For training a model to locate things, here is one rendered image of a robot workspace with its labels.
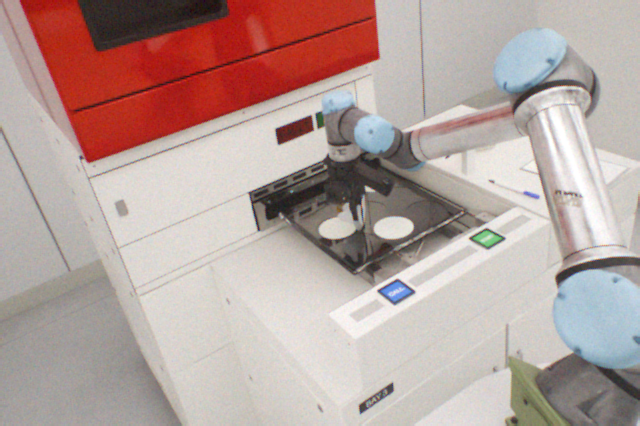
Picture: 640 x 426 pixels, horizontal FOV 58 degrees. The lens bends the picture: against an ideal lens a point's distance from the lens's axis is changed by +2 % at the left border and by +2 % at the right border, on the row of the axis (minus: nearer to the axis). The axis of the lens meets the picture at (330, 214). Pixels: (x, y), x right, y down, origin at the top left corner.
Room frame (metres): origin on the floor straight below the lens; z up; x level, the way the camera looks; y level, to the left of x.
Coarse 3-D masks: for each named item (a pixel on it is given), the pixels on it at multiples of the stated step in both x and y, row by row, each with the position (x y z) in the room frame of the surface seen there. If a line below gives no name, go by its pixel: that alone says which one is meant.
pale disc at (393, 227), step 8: (376, 224) 1.23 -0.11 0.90; (384, 224) 1.22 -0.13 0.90; (392, 224) 1.22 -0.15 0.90; (400, 224) 1.21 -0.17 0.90; (408, 224) 1.21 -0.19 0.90; (376, 232) 1.19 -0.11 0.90; (384, 232) 1.19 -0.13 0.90; (392, 232) 1.18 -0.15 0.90; (400, 232) 1.18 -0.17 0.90; (408, 232) 1.17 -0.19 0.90
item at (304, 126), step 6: (306, 120) 1.47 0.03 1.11; (288, 126) 1.44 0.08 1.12; (294, 126) 1.45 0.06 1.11; (300, 126) 1.46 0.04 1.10; (306, 126) 1.47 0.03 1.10; (312, 126) 1.48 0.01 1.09; (282, 132) 1.43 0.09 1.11; (288, 132) 1.44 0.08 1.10; (294, 132) 1.45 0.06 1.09; (300, 132) 1.46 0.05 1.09; (306, 132) 1.47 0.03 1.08; (282, 138) 1.43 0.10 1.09; (288, 138) 1.44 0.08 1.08
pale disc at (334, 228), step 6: (324, 222) 1.28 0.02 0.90; (330, 222) 1.27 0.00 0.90; (336, 222) 1.27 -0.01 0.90; (342, 222) 1.26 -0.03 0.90; (324, 228) 1.25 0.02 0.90; (330, 228) 1.24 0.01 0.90; (336, 228) 1.24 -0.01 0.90; (342, 228) 1.24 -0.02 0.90; (348, 228) 1.23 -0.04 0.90; (354, 228) 1.23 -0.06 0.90; (324, 234) 1.22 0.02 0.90; (330, 234) 1.22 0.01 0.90; (336, 234) 1.21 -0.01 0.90; (342, 234) 1.21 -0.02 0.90; (348, 234) 1.20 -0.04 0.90
